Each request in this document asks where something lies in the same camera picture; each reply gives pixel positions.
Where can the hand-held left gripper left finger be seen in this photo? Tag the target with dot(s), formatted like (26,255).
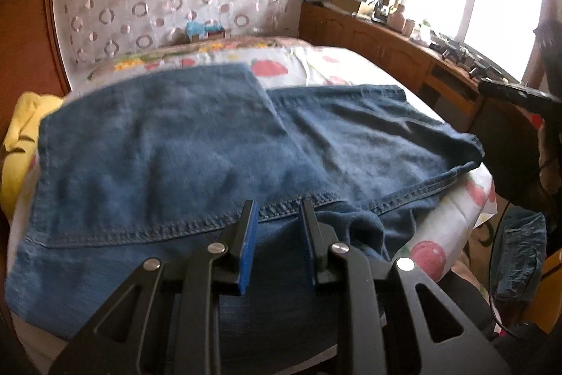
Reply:
(248,247)

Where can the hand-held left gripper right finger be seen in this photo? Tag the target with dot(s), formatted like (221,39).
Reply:
(307,243)

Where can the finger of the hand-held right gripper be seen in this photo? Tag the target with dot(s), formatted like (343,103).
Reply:
(513,93)

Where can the blue denim pants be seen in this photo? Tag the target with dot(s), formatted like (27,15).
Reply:
(153,146)

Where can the pink bottle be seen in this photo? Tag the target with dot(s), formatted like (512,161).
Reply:
(397,18)

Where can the long wooden cabinet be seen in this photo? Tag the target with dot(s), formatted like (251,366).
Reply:
(373,41)

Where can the blue denim cloth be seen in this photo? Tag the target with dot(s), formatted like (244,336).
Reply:
(518,256)

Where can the strawberry and flower printed sheet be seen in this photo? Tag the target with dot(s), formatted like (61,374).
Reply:
(342,67)

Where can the open cardboard box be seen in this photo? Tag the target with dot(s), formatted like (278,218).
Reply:
(347,4)

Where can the small cardboard box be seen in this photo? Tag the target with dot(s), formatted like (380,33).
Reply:
(213,36)

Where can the floral blanket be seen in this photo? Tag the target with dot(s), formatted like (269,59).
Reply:
(131,62)

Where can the yellow plush toy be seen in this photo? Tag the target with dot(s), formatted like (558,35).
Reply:
(22,137)

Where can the wooden slatted wardrobe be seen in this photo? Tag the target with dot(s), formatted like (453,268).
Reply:
(26,28)

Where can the black camera rig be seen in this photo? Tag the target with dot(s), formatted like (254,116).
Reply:
(465,56)

